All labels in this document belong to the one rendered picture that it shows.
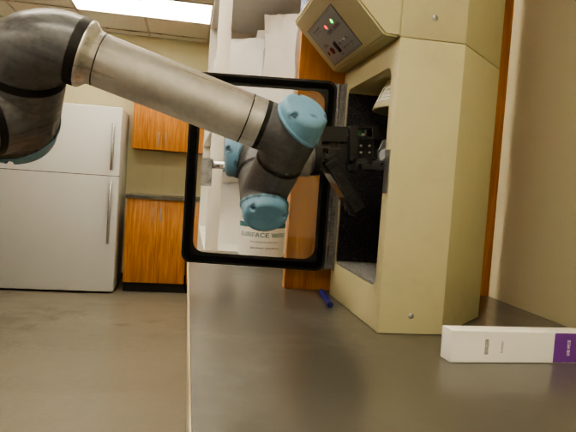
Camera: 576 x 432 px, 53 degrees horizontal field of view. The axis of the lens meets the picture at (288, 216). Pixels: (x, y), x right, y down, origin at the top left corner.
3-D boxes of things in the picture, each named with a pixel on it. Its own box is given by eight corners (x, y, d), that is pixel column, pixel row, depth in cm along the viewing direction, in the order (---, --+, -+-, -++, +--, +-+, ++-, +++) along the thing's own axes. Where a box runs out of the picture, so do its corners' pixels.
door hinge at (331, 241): (331, 269, 124) (344, 85, 122) (333, 271, 121) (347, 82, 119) (323, 268, 124) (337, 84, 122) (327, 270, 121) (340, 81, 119)
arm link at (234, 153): (225, 189, 100) (223, 158, 106) (287, 189, 102) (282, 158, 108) (226, 155, 95) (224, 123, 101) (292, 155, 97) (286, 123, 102)
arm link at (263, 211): (259, 182, 85) (252, 135, 92) (234, 231, 92) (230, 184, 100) (307, 192, 88) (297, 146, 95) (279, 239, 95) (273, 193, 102)
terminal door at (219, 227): (324, 271, 122) (338, 81, 120) (180, 261, 122) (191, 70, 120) (323, 271, 123) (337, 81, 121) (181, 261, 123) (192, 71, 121)
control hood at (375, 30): (345, 73, 122) (348, 25, 121) (400, 36, 90) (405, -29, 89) (291, 68, 120) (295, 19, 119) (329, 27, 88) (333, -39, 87)
